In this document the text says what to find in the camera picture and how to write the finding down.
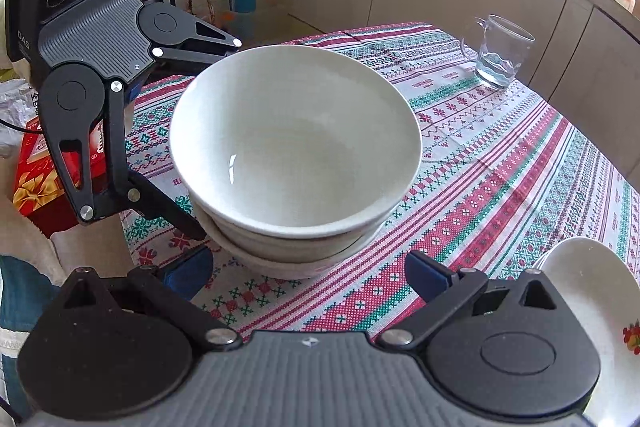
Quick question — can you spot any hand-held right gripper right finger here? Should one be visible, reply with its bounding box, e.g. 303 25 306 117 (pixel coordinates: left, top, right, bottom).
377 250 559 351

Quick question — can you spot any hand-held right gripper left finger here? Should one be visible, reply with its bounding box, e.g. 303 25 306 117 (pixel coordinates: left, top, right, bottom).
60 246 246 354

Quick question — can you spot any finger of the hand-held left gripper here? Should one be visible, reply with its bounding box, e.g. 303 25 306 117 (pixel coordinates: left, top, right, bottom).
49 79 207 242
151 14 244 76

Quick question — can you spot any white ceramic bowl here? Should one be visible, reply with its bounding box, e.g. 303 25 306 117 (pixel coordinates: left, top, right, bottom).
169 45 423 242
205 227 383 281
191 199 401 264

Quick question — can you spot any deep white floral plate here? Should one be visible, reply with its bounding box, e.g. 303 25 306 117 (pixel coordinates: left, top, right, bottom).
532 237 640 427

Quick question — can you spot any woven basket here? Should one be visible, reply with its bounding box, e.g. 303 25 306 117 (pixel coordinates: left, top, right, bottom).
187 0 218 28

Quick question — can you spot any blue thermos jug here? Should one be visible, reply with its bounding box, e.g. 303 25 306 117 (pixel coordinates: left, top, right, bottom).
228 0 257 38

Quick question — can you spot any beige cloth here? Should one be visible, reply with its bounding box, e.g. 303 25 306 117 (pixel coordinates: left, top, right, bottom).
0 192 133 288

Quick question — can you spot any patterned tablecloth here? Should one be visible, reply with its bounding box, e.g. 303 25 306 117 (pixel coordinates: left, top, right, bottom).
120 23 640 343

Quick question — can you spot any red gift box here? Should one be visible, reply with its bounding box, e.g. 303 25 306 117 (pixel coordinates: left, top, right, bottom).
12 114 108 238

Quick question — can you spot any teal cloth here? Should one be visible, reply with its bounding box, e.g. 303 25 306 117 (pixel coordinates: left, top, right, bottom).
0 254 66 413

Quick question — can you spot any clear glass mug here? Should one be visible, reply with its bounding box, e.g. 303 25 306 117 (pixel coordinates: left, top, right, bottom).
460 14 536 89

